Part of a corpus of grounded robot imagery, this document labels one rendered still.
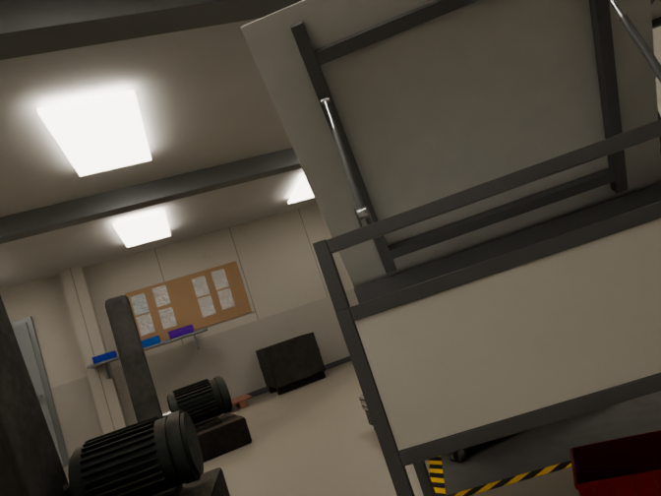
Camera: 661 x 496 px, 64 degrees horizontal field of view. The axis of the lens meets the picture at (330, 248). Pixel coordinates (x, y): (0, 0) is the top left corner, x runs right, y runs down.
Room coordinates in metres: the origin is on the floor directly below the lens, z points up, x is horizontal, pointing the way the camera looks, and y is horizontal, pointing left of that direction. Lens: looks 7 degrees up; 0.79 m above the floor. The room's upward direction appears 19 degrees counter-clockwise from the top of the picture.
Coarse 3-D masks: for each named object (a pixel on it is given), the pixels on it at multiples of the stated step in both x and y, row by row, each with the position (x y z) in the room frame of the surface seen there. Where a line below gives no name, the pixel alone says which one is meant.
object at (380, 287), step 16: (640, 192) 1.90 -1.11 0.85; (656, 192) 1.89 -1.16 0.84; (592, 208) 1.92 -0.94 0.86; (608, 208) 1.91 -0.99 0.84; (624, 208) 1.90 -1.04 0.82; (544, 224) 1.94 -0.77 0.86; (560, 224) 1.93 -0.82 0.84; (576, 224) 1.93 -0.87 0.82; (496, 240) 1.97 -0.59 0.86; (512, 240) 1.96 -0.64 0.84; (528, 240) 1.95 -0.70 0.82; (544, 240) 1.94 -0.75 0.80; (448, 256) 1.99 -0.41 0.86; (464, 256) 1.98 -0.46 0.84; (480, 256) 1.98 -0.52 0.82; (496, 256) 1.97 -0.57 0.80; (416, 272) 2.01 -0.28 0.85; (432, 272) 2.00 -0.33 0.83; (448, 272) 1.99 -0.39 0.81; (368, 288) 2.03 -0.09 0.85; (384, 288) 2.03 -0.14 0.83; (400, 288) 2.02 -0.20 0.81
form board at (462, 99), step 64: (320, 0) 1.46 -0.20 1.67; (384, 0) 1.47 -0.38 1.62; (512, 0) 1.50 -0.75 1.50; (576, 0) 1.52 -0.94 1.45; (640, 0) 1.54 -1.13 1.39; (384, 64) 1.58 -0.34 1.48; (448, 64) 1.60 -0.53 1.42; (512, 64) 1.61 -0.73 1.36; (576, 64) 1.63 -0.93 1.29; (640, 64) 1.65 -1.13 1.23; (320, 128) 1.68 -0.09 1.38; (384, 128) 1.70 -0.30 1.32; (448, 128) 1.72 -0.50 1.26; (512, 128) 1.74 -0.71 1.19; (576, 128) 1.76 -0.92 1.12; (320, 192) 1.81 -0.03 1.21; (384, 192) 1.84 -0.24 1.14; (448, 192) 1.86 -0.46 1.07; (512, 192) 1.88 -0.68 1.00
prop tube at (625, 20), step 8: (624, 16) 1.41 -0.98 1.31; (624, 24) 1.41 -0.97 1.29; (632, 24) 1.40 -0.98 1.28; (632, 32) 1.40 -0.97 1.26; (632, 40) 1.41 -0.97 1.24; (640, 40) 1.39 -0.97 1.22; (640, 48) 1.39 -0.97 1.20; (648, 48) 1.38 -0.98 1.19; (648, 56) 1.37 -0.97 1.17; (648, 64) 1.38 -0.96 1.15; (656, 64) 1.36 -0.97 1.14; (656, 72) 1.37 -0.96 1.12
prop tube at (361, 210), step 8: (336, 128) 1.53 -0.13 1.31; (336, 136) 1.52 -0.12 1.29; (336, 144) 1.52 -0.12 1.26; (344, 152) 1.51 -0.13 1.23; (344, 160) 1.50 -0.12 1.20; (344, 168) 1.50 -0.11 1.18; (352, 176) 1.48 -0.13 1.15; (352, 184) 1.47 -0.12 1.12; (352, 192) 1.47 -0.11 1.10; (360, 200) 1.46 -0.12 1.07; (360, 208) 1.45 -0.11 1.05; (360, 216) 1.45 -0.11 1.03; (368, 216) 1.45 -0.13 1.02
